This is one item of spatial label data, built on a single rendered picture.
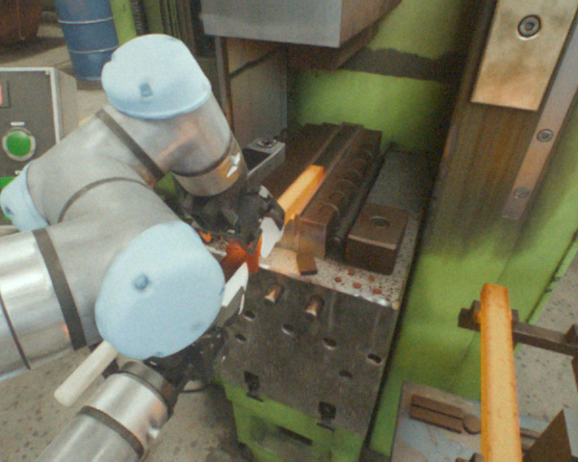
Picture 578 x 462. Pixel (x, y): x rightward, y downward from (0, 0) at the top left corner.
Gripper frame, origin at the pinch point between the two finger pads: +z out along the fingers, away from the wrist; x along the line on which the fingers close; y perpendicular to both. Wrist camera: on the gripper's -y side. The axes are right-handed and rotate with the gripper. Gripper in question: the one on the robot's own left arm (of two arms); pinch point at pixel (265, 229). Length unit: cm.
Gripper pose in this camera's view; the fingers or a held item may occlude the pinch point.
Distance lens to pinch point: 62.7
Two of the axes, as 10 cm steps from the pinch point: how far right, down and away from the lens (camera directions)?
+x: 9.2, 2.4, -3.2
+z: 2.0, 4.2, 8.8
